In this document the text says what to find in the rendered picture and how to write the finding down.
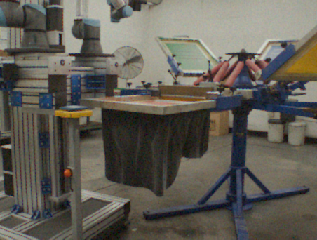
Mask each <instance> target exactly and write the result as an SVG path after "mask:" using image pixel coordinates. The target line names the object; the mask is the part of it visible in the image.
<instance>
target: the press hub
mask: <svg viewBox="0 0 317 240"><path fill-rule="evenodd" d="M236 54H238V55H237V56H238V62H237V64H238V63H239V62H242V61H243V59H244V58H243V57H245V56H246V54H248V56H249V55H250V54H251V55H261V54H259V53H248V52H246V50H245V49H244V48H242V50H240V52H232V53H225V55H236ZM240 54H241V55H242V56H243V57H242V56H241V57H240ZM248 56H247V57H246V58H245V59H246V60H247V59H248ZM246 60H244V61H243V63H244V67H243V69H242V70H241V73H240V74H239V75H238V76H237V78H236V80H235V82H233V85H232V86H233V87H237V89H253V84H252V82H251V80H250V78H249V73H248V66H247V65H246V64H245V61H246ZM242 100H247V98H241V106H238V107H239V109H234V110H232V111H231V114H233V116H234V118H233V132H232V146H231V165H229V167H230V168H232V174H231V175H230V186H229V190H228V191H227V193H226V197H224V198H222V199H226V200H228V201H230V202H231V205H230V206H226V207H223V208H224V209H227V210H229V211H232V210H233V209H232V202H234V203H237V195H236V170H241V182H242V208H243V211H247V210H250V209H251V208H252V207H253V204H252V202H249V203H246V199H247V197H246V192H244V191H243V186H244V174H245V173H246V168H247V166H246V165H245V151H246V139H247V127H248V115H250V112H251V111H252V109H248V108H245V107H252V105H251V104H246V103H245V101H242ZM222 199H220V200H222Z"/></svg>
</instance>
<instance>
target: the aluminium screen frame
mask: <svg viewBox="0 0 317 240"><path fill-rule="evenodd" d="M140 100H159V97H151V95H124V96H114V97H103V98H85V99H80V105H81V106H87V107H97V108H103V109H119V110H125V111H130V112H141V113H147V114H162V115H164V114H176V113H180V112H188V111H193V110H198V109H210V108H214V107H217V101H216V100H204V101H198V102H187V103H181V104H175V105H146V104H140V103H131V102H132V101H140Z"/></svg>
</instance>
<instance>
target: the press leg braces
mask: <svg viewBox="0 0 317 240"><path fill-rule="evenodd" d="M231 174H232V168H230V167H228V169H227V171H225V172H224V174H223V175H221V177H220V178H219V180H217V181H216V182H215V184H214V185H213V186H212V187H211V188H210V189H209V190H208V191H207V192H206V193H205V194H204V195H203V197H201V198H200V200H199V201H198V202H196V203H193V204H194V205H195V206H204V205H208V204H207V203H206V202H207V201H208V200H209V198H210V197H211V196H212V195H213V194H214V192H216V191H217V190H218V188H219V187H220V186H221V185H222V184H223V183H224V181H225V180H226V179H227V178H228V177H229V176H230V175H231ZM246 174H247V175H248V177H250V178H251V180H252V181H254V182H255V184H256V185H258V187H259V188H261V190H262V191H263V192H261V194H263V195H270V194H274V193H273V192H271V191H269V189H268V188H267V187H265V185H264V184H262V182H261V181H260V180H259V179H258V178H257V177H255V175H254V174H253V173H252V172H251V171H250V170H249V169H248V168H246ZM236 195H237V208H236V211H234V214H235V218H244V216H243V212H242V182H241V170H236Z"/></svg>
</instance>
